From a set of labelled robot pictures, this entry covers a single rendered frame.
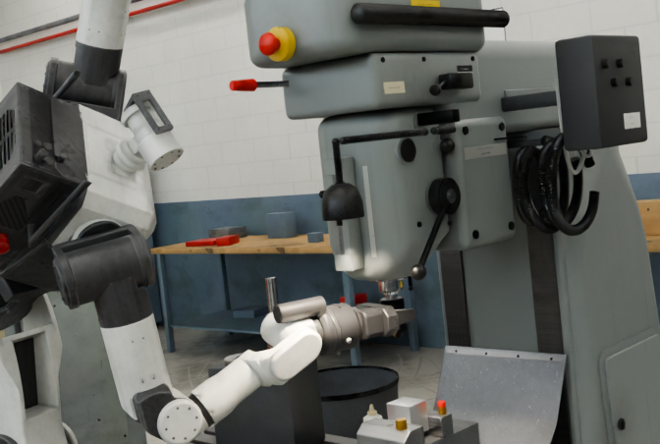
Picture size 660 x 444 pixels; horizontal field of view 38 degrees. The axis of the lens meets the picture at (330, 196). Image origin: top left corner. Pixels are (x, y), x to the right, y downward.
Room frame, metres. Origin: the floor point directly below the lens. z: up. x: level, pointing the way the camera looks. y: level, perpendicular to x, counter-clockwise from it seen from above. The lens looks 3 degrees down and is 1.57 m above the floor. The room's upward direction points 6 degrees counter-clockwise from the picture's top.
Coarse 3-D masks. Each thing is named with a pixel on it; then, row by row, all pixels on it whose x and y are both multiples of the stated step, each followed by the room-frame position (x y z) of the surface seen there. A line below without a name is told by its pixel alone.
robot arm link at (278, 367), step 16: (288, 336) 1.71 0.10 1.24; (304, 336) 1.70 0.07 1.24; (256, 352) 1.70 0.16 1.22; (272, 352) 1.68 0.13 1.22; (288, 352) 1.69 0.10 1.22; (304, 352) 1.71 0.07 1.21; (256, 368) 1.68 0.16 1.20; (272, 368) 1.68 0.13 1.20; (288, 368) 1.69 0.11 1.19; (272, 384) 1.71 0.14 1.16
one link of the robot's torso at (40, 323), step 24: (48, 312) 1.94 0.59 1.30; (24, 336) 1.87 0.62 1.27; (48, 336) 1.91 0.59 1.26; (0, 360) 1.81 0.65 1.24; (24, 360) 1.91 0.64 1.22; (48, 360) 1.91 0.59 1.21; (0, 384) 1.85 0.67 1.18; (24, 384) 1.90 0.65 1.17; (48, 384) 1.92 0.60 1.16; (0, 408) 1.85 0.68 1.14; (24, 408) 1.83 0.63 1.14; (48, 408) 1.91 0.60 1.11; (0, 432) 1.86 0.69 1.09; (24, 432) 1.83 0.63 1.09; (48, 432) 1.88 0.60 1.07
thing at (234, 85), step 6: (234, 84) 1.75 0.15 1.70; (240, 84) 1.75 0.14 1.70; (246, 84) 1.76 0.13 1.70; (252, 84) 1.77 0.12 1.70; (258, 84) 1.79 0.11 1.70; (264, 84) 1.80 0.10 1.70; (270, 84) 1.82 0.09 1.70; (276, 84) 1.83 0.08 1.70; (282, 84) 1.84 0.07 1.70; (288, 84) 1.85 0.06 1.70; (234, 90) 1.75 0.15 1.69; (240, 90) 1.76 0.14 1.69; (246, 90) 1.77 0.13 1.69; (252, 90) 1.78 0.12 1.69
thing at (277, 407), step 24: (288, 384) 2.04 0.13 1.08; (312, 384) 2.12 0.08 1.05; (240, 408) 2.11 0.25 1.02; (264, 408) 2.08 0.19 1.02; (288, 408) 2.04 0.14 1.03; (312, 408) 2.11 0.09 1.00; (216, 432) 2.15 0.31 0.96; (240, 432) 2.12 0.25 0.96; (264, 432) 2.08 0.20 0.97; (288, 432) 2.05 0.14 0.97; (312, 432) 2.10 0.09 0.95
